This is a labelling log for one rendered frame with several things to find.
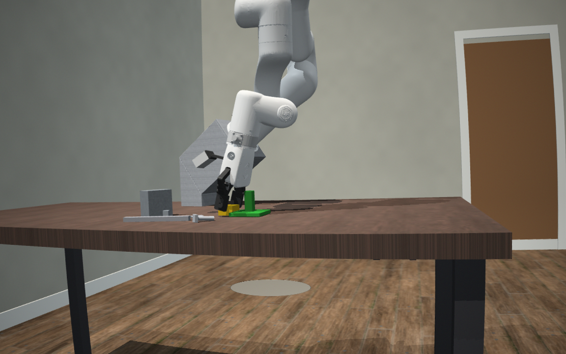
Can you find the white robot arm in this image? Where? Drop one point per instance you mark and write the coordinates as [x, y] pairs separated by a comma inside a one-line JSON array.
[[284, 41]]

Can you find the yellow square nut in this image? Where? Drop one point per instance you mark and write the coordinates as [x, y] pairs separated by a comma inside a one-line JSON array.
[[230, 208]]

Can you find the grey flat bar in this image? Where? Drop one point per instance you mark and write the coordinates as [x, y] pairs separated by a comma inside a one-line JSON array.
[[156, 218]]

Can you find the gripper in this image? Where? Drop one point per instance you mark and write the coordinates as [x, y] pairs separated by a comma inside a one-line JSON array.
[[236, 169]]

